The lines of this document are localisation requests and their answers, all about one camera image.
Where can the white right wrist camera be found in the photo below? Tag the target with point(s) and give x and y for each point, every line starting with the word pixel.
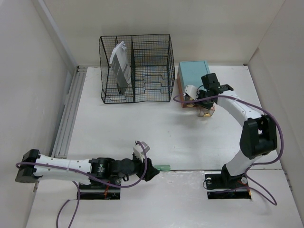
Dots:
pixel 190 93

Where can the blue and orange drawer box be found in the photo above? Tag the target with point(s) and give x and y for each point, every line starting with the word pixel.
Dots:
pixel 190 73

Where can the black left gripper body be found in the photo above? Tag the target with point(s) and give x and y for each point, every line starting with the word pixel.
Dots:
pixel 138 169

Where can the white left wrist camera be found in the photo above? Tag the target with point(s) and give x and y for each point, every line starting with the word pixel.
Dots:
pixel 138 151

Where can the black wire mesh organizer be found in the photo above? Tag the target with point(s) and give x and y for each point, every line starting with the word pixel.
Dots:
pixel 152 69

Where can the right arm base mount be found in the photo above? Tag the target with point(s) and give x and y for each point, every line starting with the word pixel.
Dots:
pixel 217 188

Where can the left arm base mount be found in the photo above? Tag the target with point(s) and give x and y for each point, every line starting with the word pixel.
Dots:
pixel 98 191

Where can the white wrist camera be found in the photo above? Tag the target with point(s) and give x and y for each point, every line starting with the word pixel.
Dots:
pixel 190 93
pixel 138 151

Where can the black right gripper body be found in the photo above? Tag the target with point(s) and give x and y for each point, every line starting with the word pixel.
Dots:
pixel 207 104

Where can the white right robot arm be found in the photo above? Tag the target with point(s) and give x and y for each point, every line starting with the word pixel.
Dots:
pixel 258 136

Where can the aluminium rail frame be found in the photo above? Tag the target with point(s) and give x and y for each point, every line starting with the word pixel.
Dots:
pixel 71 102

